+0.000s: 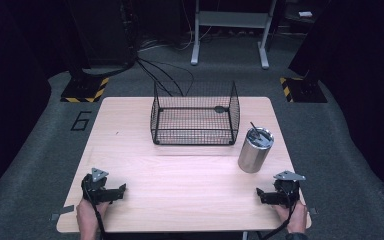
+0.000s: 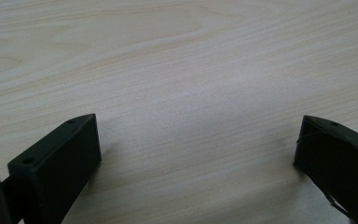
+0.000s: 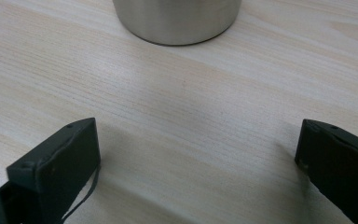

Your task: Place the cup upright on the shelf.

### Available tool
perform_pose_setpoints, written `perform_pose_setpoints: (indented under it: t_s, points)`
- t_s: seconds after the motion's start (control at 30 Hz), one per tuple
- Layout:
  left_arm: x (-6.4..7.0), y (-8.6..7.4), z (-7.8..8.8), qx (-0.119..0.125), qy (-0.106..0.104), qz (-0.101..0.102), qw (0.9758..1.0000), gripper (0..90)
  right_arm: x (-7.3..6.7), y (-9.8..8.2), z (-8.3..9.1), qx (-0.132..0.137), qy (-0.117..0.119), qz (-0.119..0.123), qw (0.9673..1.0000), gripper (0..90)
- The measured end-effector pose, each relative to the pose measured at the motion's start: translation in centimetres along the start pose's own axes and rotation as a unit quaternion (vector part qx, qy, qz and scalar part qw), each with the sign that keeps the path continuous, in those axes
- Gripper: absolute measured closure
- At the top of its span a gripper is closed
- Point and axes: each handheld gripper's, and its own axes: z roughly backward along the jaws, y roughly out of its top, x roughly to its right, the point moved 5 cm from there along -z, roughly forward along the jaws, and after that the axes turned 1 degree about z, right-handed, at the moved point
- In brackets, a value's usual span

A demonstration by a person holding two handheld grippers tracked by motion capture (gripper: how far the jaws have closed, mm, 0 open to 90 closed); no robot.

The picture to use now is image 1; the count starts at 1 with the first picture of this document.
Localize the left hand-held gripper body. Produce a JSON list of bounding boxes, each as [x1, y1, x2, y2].
[[80, 167, 115, 205]]

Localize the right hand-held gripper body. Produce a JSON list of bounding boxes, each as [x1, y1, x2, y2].
[[272, 170, 307, 207]]

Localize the person's left hand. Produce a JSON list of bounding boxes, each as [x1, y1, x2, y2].
[[76, 198, 111, 232]]

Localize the stainless steel tumbler cup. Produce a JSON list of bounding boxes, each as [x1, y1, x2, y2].
[[237, 126, 276, 174]]

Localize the black drinking straw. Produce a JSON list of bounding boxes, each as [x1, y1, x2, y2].
[[249, 121, 262, 138]]

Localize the hazard striped stand base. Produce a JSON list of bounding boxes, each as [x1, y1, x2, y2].
[[59, 75, 110, 104], [278, 76, 329, 104]]

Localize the dark curtain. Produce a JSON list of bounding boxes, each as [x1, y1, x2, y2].
[[0, 0, 68, 206], [287, 0, 384, 223]]

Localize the black equipment cabinet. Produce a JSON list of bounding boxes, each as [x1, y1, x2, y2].
[[64, 0, 138, 75]]

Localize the left hand-held gripper cable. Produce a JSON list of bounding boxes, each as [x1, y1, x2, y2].
[[83, 179, 108, 240]]

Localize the hand-held gripper cable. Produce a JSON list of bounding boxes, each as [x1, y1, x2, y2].
[[83, 179, 108, 240], [261, 199, 298, 240]]

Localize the right hand-held gripper cable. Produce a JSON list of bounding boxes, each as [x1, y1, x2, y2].
[[261, 199, 298, 240]]

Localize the black wire basket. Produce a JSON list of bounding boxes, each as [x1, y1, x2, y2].
[[149, 80, 242, 147]]

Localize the black floor cables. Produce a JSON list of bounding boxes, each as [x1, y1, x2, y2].
[[135, 57, 196, 98]]

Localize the white metal desk frame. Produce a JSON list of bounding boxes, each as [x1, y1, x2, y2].
[[190, 0, 279, 70]]

